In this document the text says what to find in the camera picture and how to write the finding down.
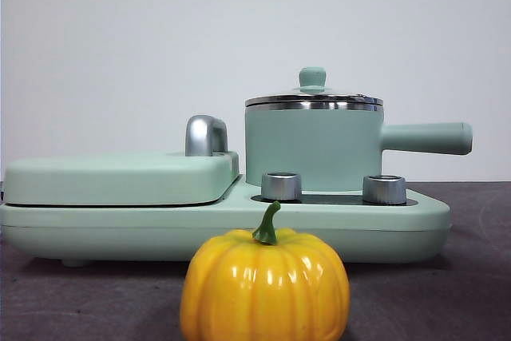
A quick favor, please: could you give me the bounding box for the silver grill cover handle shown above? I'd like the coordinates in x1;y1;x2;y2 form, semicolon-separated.
184;115;229;157

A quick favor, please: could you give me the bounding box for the mint green pot with handle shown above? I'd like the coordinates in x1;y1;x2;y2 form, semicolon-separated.
244;101;474;194

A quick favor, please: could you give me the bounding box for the mint green grill cover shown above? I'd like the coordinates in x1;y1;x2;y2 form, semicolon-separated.
2;150;241;207

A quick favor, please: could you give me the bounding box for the yellow toy pumpkin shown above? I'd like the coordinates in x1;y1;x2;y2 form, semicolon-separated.
179;200;351;341

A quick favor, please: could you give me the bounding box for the mint green breakfast machine base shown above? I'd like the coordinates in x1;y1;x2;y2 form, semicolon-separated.
0;180;452;269

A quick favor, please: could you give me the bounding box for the glass lid with green knob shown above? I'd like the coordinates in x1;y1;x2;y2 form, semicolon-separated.
244;66;384;113

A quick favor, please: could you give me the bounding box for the silver control knob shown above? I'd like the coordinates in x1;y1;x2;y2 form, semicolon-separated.
260;172;303;201
362;174;407;204

